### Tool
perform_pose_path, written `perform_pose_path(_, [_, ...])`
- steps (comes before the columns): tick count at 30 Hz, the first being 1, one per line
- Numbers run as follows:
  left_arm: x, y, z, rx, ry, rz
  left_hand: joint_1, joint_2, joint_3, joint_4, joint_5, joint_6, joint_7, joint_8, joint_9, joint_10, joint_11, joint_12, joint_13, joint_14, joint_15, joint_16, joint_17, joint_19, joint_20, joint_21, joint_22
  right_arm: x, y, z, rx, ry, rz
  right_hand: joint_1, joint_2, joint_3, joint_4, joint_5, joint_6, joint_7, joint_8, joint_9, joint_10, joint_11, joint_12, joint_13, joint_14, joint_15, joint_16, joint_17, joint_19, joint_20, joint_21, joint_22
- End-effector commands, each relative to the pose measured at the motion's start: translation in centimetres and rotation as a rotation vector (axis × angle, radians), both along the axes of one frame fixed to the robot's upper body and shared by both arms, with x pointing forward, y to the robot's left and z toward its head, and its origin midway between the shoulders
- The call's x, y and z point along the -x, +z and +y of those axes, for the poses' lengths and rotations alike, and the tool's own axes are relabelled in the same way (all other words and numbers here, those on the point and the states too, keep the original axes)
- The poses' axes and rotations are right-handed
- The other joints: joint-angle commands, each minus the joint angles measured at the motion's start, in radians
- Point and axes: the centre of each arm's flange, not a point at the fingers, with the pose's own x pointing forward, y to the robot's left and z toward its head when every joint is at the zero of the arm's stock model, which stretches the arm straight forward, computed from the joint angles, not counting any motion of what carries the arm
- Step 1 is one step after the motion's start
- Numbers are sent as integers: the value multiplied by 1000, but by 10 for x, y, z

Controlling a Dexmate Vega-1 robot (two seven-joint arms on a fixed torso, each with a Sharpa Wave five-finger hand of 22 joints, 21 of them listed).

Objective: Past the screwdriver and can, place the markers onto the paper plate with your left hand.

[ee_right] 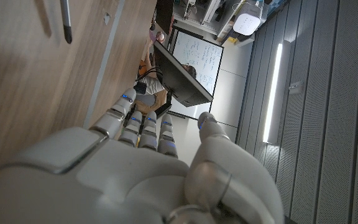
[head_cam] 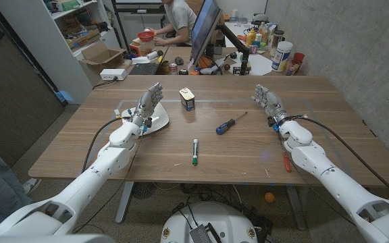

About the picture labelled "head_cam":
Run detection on printed cardboard box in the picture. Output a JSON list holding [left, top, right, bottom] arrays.
[[66, 28, 101, 51]]

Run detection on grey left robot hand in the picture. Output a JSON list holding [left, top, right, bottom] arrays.
[[130, 82, 164, 128]]

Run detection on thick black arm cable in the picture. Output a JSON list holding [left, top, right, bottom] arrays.
[[80, 116, 124, 173], [292, 114, 389, 205]]

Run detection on white shelf unit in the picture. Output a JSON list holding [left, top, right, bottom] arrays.
[[0, 0, 121, 104]]

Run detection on red marker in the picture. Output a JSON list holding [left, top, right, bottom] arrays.
[[283, 151, 292, 173]]

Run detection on blue black handled screwdriver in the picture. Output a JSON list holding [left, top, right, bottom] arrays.
[[215, 111, 249, 136]]

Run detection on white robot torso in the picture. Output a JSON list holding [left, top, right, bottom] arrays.
[[160, 201, 259, 243]]

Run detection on white paper sheet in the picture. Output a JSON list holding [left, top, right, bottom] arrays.
[[234, 53, 274, 76]]

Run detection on white sneaker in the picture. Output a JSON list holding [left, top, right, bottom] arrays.
[[22, 178, 43, 196]]

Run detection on orange basketball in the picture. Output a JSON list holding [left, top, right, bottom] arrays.
[[198, 55, 212, 70]]

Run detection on person in grey shirt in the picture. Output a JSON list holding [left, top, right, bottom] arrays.
[[149, 0, 198, 47]]

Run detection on white paper plate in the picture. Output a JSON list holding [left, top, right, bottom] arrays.
[[121, 102, 170, 136]]

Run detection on black computer monitor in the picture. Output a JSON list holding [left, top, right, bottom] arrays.
[[190, 0, 223, 67]]

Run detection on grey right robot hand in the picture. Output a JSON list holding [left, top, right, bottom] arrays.
[[251, 84, 292, 128]]

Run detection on green white marker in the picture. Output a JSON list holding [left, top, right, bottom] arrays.
[[192, 138, 199, 167]]

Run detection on white power box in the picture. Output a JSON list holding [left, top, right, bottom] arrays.
[[99, 68, 128, 82]]

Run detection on black power cable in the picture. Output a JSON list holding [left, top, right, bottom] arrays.
[[92, 78, 118, 90]]

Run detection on red bowl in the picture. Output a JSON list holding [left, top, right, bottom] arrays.
[[136, 30, 155, 43]]

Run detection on black keyboard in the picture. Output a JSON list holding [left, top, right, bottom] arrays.
[[129, 62, 160, 76]]

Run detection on grey table leg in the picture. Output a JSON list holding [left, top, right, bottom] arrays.
[[115, 182, 134, 224], [284, 184, 307, 231]]

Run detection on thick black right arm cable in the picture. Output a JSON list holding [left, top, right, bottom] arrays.
[[292, 114, 389, 205]]

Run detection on dark lidded jar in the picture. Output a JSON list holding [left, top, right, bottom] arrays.
[[272, 29, 285, 51]]

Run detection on open cardboard box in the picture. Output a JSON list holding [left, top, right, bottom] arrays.
[[78, 40, 128, 70]]

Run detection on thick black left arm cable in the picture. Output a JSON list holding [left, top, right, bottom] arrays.
[[80, 116, 124, 173]]

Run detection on white canister blue label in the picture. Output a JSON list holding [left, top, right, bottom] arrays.
[[271, 40, 294, 73]]

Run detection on yellow squeeze bottle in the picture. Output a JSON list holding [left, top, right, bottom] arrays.
[[244, 28, 257, 47]]

